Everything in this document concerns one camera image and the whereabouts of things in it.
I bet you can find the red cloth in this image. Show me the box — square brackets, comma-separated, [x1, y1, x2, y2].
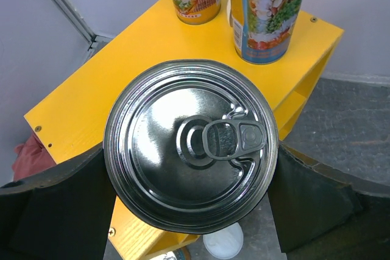
[12, 133, 56, 181]

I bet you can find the short can white lid front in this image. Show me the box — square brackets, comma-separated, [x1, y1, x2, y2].
[202, 222, 244, 259]

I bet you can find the blue can with pull-tab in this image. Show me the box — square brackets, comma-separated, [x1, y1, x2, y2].
[151, 247, 191, 260]

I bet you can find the tall mixed-vegetable label can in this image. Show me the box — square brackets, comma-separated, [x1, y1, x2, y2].
[230, 0, 302, 65]

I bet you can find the blue can metal pull-tab lid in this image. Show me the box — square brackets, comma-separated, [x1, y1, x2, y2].
[103, 59, 279, 234]

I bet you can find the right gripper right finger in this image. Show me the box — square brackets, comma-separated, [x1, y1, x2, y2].
[268, 143, 389, 259]

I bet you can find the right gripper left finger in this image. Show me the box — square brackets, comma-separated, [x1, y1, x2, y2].
[1, 144, 116, 259]

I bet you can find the yellow open shelf cabinet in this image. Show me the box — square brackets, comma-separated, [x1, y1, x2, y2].
[24, 0, 345, 260]

